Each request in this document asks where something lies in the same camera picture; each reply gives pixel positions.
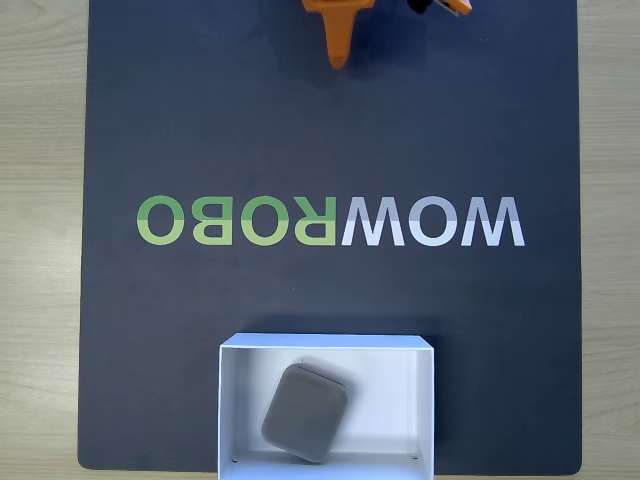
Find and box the white cardboard box bin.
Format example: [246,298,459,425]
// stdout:
[217,332,436,480]

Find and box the dark mat with WOWROBO print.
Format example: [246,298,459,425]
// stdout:
[77,0,584,474]

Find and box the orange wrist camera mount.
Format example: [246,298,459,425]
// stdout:
[406,0,474,19]

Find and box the grey square usb charger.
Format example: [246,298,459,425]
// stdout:
[260,362,350,464]

